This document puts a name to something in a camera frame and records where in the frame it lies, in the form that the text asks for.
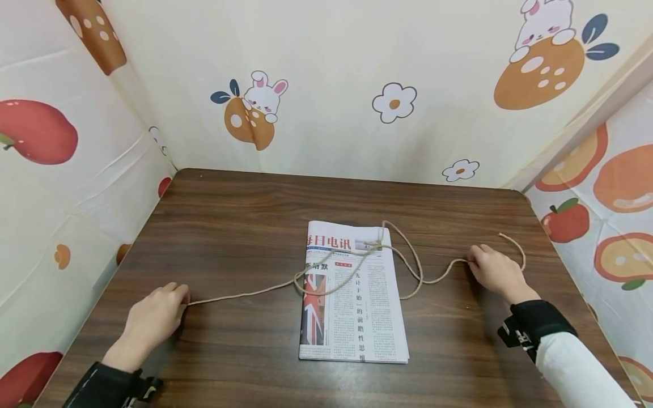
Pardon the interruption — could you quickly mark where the person's left hand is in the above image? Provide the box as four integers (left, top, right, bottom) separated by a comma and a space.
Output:
101, 282, 192, 374

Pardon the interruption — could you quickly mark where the person's right hand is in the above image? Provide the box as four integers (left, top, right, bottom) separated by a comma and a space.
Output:
467, 244, 541, 306

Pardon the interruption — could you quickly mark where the beige twine rope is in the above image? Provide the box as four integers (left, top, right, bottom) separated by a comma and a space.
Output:
186, 220, 527, 307

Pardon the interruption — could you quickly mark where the person's right forearm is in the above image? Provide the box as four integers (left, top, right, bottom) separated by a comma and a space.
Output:
535, 331, 639, 408

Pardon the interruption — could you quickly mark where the black wrist band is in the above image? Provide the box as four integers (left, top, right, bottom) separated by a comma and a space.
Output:
497, 299, 578, 364
62, 362, 164, 408

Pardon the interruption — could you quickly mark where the folded newspaper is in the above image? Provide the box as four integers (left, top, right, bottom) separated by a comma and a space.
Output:
298, 220, 410, 364

